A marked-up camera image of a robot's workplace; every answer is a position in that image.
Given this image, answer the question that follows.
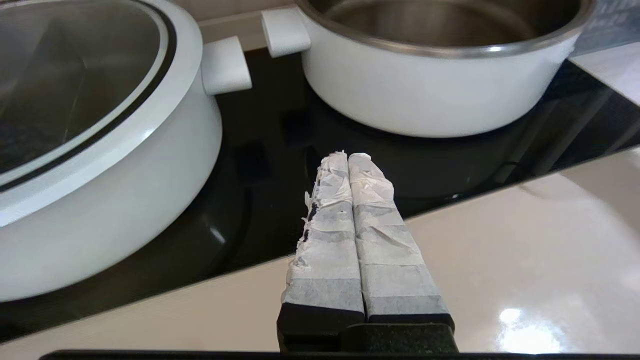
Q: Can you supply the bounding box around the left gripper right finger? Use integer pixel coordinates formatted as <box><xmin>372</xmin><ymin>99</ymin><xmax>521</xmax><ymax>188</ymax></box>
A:
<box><xmin>348</xmin><ymin>152</ymin><xmax>457</xmax><ymax>330</ymax></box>

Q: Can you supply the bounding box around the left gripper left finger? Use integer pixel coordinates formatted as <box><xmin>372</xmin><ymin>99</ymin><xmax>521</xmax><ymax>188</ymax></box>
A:
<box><xmin>276</xmin><ymin>150</ymin><xmax>368</xmax><ymax>351</ymax></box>

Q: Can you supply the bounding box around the deep white round pot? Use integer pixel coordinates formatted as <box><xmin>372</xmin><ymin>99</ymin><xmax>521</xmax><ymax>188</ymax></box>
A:
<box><xmin>261</xmin><ymin>0</ymin><xmax>596</xmax><ymax>138</ymax></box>

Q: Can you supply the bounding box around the shallow wide white pot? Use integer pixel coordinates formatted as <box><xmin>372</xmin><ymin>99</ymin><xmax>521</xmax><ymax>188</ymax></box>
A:
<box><xmin>0</xmin><ymin>36</ymin><xmax>253</xmax><ymax>303</ymax></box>

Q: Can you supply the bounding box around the large black induction cooktop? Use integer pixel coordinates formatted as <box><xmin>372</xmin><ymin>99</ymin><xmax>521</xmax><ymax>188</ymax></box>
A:
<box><xmin>0</xmin><ymin>47</ymin><xmax>640</xmax><ymax>346</ymax></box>

